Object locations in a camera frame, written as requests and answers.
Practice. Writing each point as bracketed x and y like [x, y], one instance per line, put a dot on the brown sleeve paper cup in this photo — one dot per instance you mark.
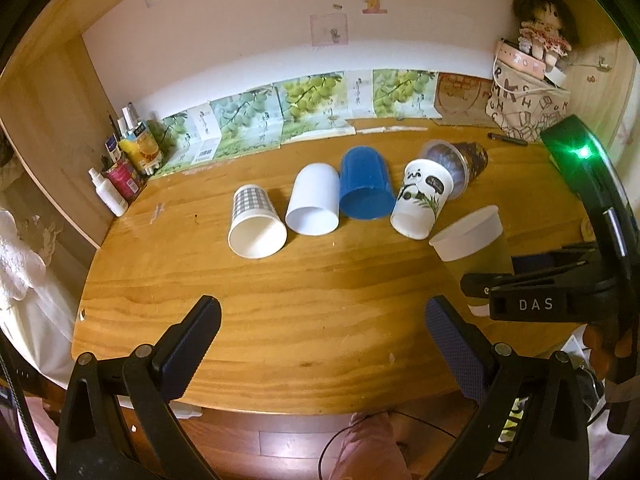
[474, 244]

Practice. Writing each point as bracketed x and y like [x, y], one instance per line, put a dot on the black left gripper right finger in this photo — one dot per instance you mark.
[551, 440]

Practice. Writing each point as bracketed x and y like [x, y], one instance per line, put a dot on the letter print canvas bag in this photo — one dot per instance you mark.
[523, 102]

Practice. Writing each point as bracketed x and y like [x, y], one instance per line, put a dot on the plain white cup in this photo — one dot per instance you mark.
[313, 207]

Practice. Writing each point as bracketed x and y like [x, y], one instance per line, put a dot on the panda print paper cup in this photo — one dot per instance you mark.
[424, 190]

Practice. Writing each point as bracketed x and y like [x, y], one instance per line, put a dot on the red cosmetic tube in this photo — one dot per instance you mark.
[125, 178]

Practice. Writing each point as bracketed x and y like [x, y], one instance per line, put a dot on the pink sticker on wall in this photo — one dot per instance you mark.
[328, 29]

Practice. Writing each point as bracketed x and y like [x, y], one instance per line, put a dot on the blue plastic cup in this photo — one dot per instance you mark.
[366, 192]

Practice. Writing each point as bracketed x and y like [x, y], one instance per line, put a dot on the white lace cloth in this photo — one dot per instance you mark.
[36, 311]

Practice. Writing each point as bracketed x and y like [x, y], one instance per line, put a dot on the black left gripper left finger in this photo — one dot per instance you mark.
[93, 439]

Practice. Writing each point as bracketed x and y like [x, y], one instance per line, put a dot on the pink trousers leg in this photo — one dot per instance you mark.
[369, 451]

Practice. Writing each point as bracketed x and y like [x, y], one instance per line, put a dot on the white lotion bottle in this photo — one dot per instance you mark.
[108, 193]

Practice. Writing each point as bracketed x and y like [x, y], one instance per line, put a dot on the checkered paper cup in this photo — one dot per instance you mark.
[256, 229]

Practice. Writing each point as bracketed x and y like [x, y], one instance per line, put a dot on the doll with brown hair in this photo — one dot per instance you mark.
[548, 30]

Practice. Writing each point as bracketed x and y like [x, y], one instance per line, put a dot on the person right hand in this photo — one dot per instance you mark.
[603, 354]

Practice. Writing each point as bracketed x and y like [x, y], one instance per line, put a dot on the orange juice carton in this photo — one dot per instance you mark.
[142, 149]

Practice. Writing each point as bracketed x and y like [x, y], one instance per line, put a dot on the black pen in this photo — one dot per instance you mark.
[506, 139]

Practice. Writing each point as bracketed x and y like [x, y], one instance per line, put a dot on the clear spray bottle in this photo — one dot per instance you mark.
[133, 123]

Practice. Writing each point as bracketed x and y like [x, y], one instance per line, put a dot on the green grape printed cardboard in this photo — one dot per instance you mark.
[304, 108]

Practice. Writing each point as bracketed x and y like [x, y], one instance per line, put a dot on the brown patterned lidded cup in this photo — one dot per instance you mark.
[465, 161]

